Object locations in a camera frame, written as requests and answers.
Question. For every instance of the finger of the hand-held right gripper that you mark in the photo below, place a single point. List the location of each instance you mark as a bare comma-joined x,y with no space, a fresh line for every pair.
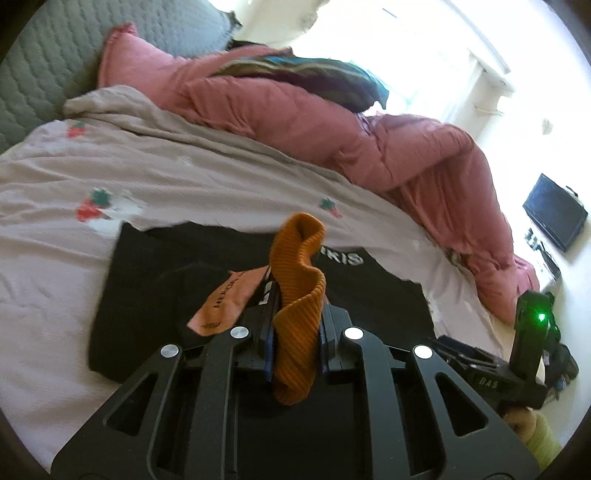
466,353

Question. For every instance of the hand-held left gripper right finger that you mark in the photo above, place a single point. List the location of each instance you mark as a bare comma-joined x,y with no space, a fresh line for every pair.
324,355

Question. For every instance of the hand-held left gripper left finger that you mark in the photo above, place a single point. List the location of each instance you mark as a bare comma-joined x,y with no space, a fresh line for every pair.
268,355

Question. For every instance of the orange ribbed knit garment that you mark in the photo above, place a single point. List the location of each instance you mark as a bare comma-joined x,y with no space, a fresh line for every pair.
298,332

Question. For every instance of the orange hang tag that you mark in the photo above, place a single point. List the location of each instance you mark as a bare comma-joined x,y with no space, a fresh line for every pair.
221,304

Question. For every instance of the black garment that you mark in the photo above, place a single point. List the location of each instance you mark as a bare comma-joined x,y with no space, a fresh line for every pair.
161,286

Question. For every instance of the person's right forearm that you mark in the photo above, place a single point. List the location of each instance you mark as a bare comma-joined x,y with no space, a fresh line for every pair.
540,438

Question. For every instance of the dark clothes pile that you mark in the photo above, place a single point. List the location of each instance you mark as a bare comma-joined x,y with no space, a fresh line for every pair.
565,364

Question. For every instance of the black flat screen television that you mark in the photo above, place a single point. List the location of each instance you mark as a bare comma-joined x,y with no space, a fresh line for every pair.
554,212

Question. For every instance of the strawberry print bed sheet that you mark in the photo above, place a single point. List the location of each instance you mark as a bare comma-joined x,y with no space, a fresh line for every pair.
184,184

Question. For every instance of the pink duvet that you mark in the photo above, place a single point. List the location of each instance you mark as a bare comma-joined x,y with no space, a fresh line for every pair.
415,161

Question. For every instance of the striped multicolour pillow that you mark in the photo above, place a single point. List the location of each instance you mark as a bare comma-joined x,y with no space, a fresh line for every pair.
323,78

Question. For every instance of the grey quilted headboard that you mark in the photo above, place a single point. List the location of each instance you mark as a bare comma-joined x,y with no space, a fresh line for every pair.
46,69

